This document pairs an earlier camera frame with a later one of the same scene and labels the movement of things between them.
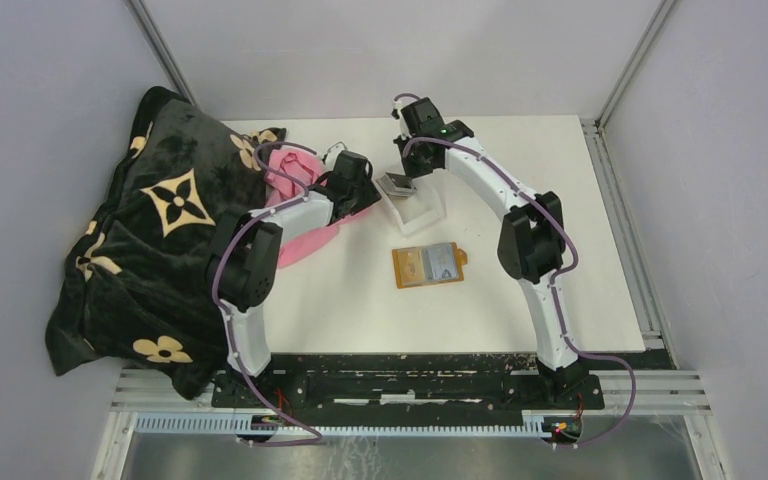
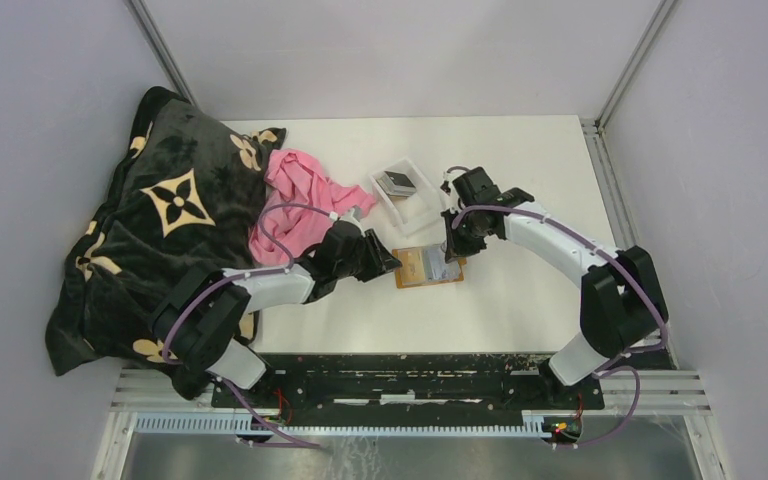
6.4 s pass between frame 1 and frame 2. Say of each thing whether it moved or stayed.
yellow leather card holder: stayed
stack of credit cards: stayed
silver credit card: stayed
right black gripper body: moved
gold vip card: stayed
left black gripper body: moved
